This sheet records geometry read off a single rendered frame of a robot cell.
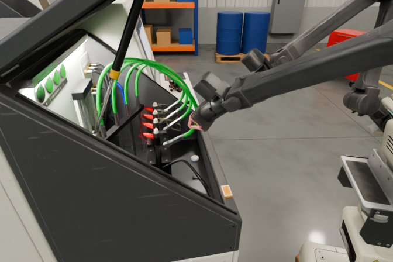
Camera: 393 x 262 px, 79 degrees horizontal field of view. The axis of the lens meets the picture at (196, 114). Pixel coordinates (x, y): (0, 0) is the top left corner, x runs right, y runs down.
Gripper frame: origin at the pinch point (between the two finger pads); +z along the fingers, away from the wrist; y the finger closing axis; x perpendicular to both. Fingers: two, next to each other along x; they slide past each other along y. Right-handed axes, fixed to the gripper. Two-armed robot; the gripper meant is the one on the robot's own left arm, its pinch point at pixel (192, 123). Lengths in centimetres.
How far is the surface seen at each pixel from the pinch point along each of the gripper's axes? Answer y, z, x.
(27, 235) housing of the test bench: 51, 22, -12
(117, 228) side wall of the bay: 36.5, 12.5, 4.8
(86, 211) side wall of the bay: 38.9, 9.5, -5.4
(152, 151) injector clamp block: 2.4, 31.6, 0.3
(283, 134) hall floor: -174, 109, 119
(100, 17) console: -22, 22, -57
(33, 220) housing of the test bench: 47, 16, -13
